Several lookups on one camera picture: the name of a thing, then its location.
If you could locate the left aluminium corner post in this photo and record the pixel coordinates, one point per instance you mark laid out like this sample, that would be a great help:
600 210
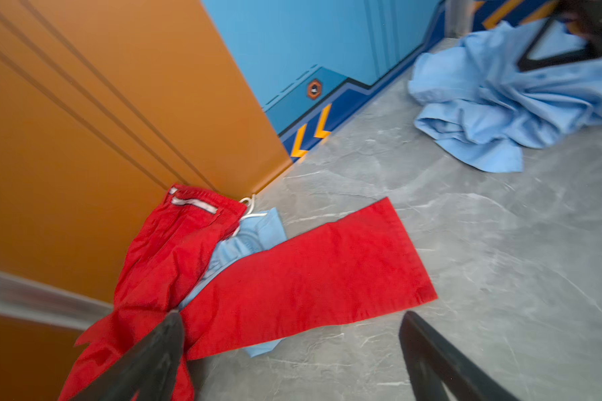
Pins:
32 301

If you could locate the light blue shirt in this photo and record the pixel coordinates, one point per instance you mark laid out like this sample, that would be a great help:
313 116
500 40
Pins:
479 107

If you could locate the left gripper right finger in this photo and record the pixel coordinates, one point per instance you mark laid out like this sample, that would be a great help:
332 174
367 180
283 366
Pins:
437 369

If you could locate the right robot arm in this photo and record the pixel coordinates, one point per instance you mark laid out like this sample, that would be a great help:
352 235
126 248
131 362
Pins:
588 16

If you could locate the aluminium corner post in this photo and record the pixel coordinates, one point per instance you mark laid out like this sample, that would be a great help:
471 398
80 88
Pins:
459 15
32 301

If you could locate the white drawstring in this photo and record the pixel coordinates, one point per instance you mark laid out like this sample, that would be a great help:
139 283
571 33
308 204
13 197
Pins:
250 203

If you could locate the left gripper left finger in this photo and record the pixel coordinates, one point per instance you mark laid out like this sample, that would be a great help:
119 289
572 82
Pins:
148 371

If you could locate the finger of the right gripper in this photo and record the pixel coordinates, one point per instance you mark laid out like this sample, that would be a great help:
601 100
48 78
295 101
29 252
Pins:
525 63

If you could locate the red trousers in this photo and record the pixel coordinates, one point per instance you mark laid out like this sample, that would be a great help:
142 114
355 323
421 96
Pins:
362 266

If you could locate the light blue garment under trousers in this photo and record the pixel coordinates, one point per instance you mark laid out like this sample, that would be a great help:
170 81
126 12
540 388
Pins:
257 232

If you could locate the right aluminium corner post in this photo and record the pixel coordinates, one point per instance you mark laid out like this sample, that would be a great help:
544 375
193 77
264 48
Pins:
459 15

